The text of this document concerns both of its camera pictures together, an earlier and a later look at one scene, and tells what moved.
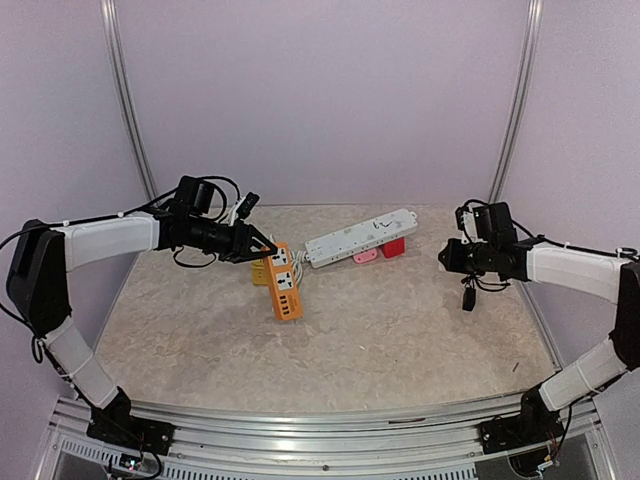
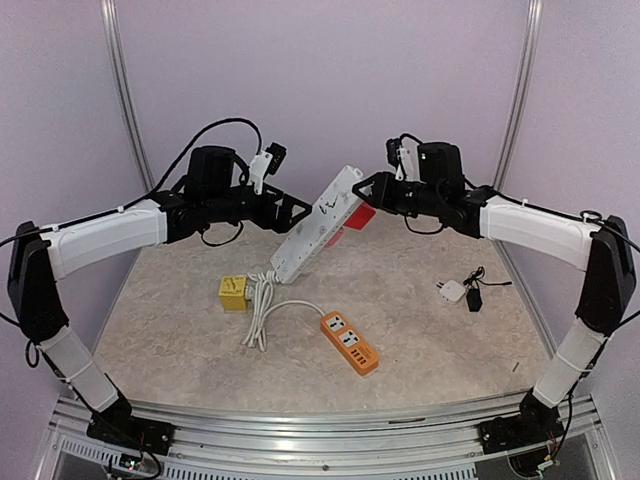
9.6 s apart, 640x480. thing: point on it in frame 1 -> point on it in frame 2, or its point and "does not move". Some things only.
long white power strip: [360, 236] -> [329, 213]
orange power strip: [287, 295] -> [336, 329]
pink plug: [365, 256] -> [333, 241]
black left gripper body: [224, 244] -> [261, 216]
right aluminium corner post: [519, 104] does not move
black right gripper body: [482, 260] -> [425, 199]
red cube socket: [394, 248] -> [361, 217]
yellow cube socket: [259, 274] -> [232, 293]
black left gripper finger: [253, 242] -> [287, 203]
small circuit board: [131, 462] does not move
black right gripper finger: [454, 254] -> [387, 194]
